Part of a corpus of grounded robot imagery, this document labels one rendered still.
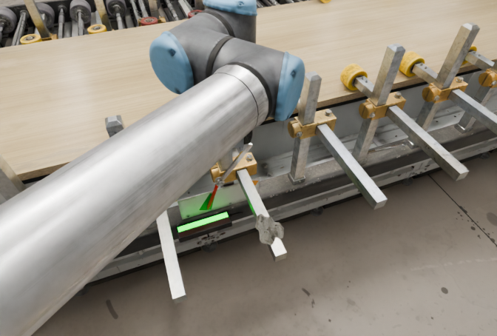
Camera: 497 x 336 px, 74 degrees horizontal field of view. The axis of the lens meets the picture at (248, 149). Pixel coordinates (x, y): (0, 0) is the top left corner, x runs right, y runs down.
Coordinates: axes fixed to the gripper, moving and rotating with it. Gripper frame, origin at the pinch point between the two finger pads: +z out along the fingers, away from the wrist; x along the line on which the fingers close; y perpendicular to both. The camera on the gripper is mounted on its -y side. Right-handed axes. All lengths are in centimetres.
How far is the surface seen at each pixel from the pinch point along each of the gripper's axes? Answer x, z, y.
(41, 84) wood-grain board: -67, 12, 55
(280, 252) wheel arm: 22.7, 15.1, -0.9
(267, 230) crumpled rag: 17.1, 13.5, 0.2
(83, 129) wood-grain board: -35, 11, 41
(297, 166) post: -5.7, 22.1, -20.6
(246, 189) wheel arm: 2.4, 15.2, 0.2
